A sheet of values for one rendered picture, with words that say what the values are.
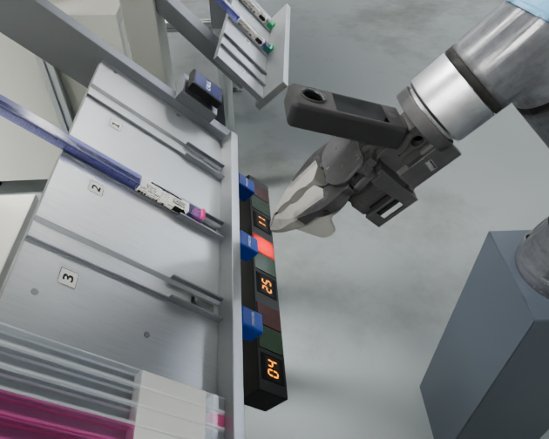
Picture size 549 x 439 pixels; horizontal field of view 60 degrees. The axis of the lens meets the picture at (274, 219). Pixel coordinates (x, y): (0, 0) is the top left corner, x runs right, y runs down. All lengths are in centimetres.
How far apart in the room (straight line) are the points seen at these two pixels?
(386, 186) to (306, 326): 89
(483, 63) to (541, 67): 5
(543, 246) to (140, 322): 58
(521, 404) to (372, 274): 62
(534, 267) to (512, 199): 109
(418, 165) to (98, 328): 34
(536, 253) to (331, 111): 45
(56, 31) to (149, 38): 31
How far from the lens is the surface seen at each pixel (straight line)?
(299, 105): 43
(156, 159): 57
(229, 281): 49
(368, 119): 45
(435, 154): 50
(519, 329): 81
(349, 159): 48
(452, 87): 46
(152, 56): 96
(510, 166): 204
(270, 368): 52
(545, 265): 79
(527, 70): 46
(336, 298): 140
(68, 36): 66
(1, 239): 79
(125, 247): 46
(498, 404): 100
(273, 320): 56
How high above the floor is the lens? 112
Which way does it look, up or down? 44 degrees down
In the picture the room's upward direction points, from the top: straight up
